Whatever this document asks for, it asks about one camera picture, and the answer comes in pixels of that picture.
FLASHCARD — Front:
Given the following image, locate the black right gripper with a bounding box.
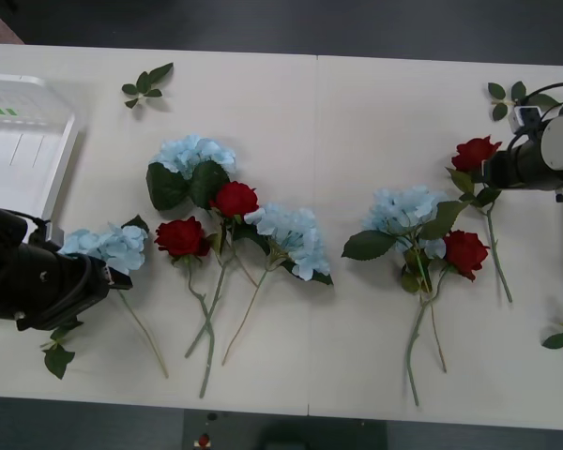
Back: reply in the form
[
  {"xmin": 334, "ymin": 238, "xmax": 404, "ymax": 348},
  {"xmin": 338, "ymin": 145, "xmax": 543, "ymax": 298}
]
[{"xmin": 485, "ymin": 139, "xmax": 545, "ymax": 190}]

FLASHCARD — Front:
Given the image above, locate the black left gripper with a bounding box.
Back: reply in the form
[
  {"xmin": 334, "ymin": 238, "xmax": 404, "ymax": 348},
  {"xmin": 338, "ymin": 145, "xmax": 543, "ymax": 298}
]
[{"xmin": 14, "ymin": 252, "xmax": 133, "ymax": 332}]

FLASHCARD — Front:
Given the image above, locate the pale blue flower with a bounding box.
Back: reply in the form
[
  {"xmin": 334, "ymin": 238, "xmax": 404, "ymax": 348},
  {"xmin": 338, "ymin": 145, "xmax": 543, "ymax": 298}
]
[
  {"xmin": 58, "ymin": 214, "xmax": 170, "ymax": 380},
  {"xmin": 145, "ymin": 134, "xmax": 260, "ymax": 288},
  {"xmin": 221, "ymin": 202, "xmax": 334, "ymax": 367},
  {"xmin": 341, "ymin": 185, "xmax": 471, "ymax": 375}
]

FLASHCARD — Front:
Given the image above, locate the red rose with green stem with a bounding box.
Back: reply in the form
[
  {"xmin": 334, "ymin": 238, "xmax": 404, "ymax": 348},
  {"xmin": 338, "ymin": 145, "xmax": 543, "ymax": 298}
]
[
  {"xmin": 445, "ymin": 135, "xmax": 514, "ymax": 304},
  {"xmin": 153, "ymin": 216, "xmax": 217, "ymax": 400},
  {"xmin": 184, "ymin": 181, "xmax": 266, "ymax": 360},
  {"xmin": 400, "ymin": 229, "xmax": 492, "ymax": 408}
]

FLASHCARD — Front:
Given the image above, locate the loose green leaf twig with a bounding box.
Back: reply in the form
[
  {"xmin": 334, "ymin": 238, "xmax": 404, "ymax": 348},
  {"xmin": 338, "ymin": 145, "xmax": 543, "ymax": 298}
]
[
  {"xmin": 487, "ymin": 80, "xmax": 560, "ymax": 122},
  {"xmin": 40, "ymin": 321, "xmax": 84, "ymax": 381},
  {"xmin": 541, "ymin": 303, "xmax": 563, "ymax": 351},
  {"xmin": 121, "ymin": 62, "xmax": 175, "ymax": 110}
]

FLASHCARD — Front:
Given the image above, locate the shallow white plastic box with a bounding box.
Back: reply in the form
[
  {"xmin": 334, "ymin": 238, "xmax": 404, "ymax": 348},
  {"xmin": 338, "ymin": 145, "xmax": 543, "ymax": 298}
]
[{"xmin": 0, "ymin": 72, "xmax": 86, "ymax": 241}]

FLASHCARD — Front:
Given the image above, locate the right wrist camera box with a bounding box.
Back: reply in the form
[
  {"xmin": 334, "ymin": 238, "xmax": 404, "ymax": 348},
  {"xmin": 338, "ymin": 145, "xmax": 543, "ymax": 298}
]
[{"xmin": 509, "ymin": 106, "xmax": 543, "ymax": 136}]

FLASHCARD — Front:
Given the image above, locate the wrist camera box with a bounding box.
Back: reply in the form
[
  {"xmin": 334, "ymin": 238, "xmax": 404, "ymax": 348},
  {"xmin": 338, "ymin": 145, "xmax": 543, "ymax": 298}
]
[
  {"xmin": 40, "ymin": 218, "xmax": 66, "ymax": 245},
  {"xmin": 509, "ymin": 106, "xmax": 543, "ymax": 136}
]

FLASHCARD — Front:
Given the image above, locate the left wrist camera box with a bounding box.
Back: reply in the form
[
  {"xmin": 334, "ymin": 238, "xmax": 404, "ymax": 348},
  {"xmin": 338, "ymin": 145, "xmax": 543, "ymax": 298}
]
[{"xmin": 40, "ymin": 218, "xmax": 66, "ymax": 245}]

